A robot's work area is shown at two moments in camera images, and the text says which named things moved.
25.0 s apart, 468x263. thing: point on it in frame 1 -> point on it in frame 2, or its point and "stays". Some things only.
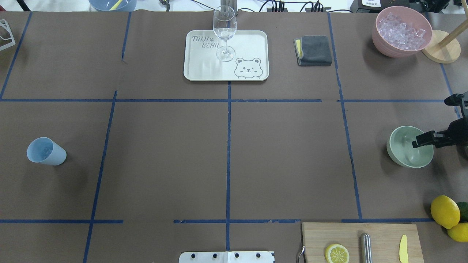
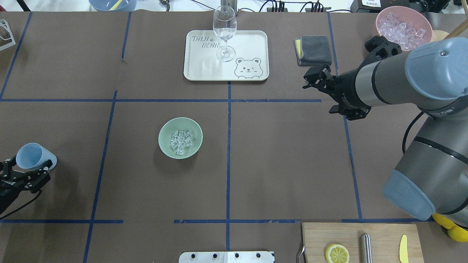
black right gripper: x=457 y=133 -> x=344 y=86
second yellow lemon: x=459 y=233 stays
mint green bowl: x=400 y=149 -> x=180 y=137
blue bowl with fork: x=117 y=6 stays
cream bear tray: x=250 y=63 stays
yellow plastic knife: x=403 y=251 stays
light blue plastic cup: x=44 y=150 -> x=34 y=155
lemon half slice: x=337 y=253 stays
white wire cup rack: x=4 y=23 stays
